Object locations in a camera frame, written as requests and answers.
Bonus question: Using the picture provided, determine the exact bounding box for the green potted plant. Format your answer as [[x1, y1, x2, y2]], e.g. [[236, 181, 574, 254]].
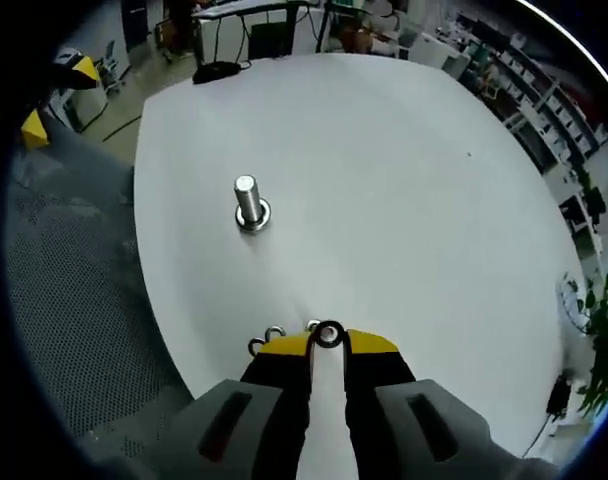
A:
[[558, 272, 608, 426]]

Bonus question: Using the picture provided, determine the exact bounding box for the white storage shelf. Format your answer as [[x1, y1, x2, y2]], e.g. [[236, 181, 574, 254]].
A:
[[453, 9, 608, 174]]

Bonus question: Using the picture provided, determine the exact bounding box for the grey mesh office chair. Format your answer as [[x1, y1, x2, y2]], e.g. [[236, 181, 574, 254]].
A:
[[3, 107, 198, 471]]

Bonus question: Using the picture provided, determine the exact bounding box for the white standing desk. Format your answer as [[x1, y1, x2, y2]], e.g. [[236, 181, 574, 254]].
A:
[[191, 0, 335, 69]]

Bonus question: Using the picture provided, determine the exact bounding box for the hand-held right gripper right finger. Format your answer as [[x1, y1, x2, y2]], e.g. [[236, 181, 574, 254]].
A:
[[344, 328, 515, 480]]

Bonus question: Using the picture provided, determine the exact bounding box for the black computer mouse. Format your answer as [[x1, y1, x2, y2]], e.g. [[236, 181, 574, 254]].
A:
[[192, 61, 243, 85]]

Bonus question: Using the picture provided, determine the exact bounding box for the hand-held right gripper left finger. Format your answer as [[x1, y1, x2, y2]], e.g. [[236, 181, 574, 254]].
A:
[[173, 331, 316, 480]]

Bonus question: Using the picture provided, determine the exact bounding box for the white drawer cabinet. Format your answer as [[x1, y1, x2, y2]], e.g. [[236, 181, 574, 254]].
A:
[[58, 84, 108, 132]]

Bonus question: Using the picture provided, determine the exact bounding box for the black computer tower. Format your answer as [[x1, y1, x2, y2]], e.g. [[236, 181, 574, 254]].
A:
[[248, 22, 291, 60]]

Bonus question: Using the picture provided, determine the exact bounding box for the large threaded stud bolt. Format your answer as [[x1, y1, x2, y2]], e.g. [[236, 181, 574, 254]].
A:
[[232, 173, 265, 226]]

